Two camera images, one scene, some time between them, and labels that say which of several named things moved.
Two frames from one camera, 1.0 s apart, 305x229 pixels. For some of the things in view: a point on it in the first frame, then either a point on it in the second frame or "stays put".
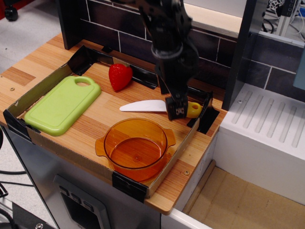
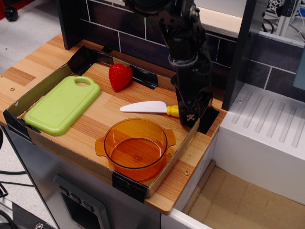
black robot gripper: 177,65 -> 192,79
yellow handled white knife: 194,109 stays put
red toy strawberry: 119,76 stays put
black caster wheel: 11,14 stays put
